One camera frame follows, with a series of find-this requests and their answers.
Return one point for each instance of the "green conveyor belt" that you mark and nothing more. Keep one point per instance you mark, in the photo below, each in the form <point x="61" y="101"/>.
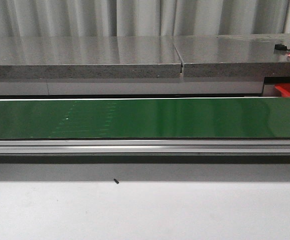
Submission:
<point x="145" y="118"/>

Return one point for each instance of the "white pleated curtain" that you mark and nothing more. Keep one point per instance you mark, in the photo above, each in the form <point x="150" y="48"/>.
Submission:
<point x="54" y="18"/>

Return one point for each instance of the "small sensor circuit board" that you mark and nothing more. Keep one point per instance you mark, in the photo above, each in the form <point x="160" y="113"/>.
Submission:
<point x="282" y="49"/>

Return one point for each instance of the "aluminium conveyor frame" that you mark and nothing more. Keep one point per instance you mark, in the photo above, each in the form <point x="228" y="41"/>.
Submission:
<point x="179" y="146"/>

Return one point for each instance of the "grey stone counter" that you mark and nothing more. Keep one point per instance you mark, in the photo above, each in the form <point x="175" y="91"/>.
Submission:
<point x="143" y="66"/>

